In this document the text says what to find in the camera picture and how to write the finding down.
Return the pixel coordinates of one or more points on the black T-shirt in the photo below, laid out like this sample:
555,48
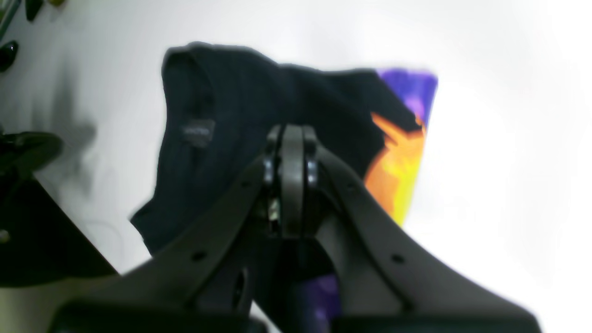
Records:
221,104

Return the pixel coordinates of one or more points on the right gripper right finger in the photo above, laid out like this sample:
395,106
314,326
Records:
387,282

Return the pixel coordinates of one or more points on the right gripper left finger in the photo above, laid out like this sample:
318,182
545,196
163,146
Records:
205,280

